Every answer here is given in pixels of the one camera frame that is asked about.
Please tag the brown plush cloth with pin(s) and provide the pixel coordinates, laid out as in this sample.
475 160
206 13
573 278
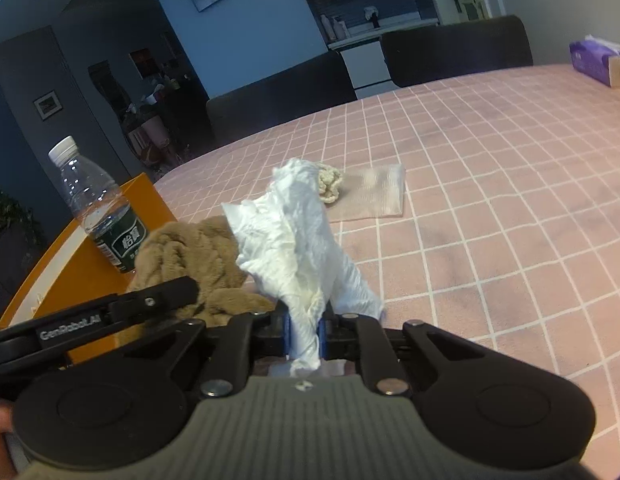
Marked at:
190 250

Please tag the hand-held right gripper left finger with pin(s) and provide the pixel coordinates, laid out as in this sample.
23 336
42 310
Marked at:
288 335

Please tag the beige flat cloth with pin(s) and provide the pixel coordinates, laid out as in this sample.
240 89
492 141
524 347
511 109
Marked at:
375 195

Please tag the green plant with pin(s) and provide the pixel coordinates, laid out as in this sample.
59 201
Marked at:
10 220

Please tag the dark framed picture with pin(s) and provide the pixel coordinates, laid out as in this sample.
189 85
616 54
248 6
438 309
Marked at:
141 63

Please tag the white sink cabinet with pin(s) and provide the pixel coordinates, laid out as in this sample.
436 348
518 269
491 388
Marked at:
365 65

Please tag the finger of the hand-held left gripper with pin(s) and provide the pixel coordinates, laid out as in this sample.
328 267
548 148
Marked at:
160 296

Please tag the pink bottle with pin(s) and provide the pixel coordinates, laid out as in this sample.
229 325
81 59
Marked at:
339 29

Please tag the white tissue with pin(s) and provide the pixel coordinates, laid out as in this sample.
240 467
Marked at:
290 240

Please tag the white bottle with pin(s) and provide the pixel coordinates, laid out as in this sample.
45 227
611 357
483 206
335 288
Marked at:
326 29

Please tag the pink hanging bags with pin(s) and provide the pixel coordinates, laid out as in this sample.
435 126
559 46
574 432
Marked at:
150 135

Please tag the pink checked tablecloth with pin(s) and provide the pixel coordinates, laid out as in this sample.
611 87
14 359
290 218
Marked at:
490 210

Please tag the orange cardboard box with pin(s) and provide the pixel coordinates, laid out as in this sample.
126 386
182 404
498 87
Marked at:
55 285

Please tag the cream crochet piece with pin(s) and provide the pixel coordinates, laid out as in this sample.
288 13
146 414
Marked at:
331 185

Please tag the black chair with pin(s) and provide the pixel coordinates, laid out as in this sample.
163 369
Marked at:
455 52
280 100

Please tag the clear plastic water bottle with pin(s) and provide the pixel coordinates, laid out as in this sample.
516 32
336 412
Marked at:
97 205

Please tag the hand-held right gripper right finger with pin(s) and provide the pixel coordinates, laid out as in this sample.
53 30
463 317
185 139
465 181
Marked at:
322 340

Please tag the dark sideboard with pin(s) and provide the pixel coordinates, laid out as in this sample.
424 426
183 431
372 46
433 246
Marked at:
187 110

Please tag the purple tissue pack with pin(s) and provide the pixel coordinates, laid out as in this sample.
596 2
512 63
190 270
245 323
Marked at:
592 60

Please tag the black faucet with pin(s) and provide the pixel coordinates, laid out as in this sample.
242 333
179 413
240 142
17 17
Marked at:
372 17

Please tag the small framed picture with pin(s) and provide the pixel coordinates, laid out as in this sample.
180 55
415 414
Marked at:
46 105

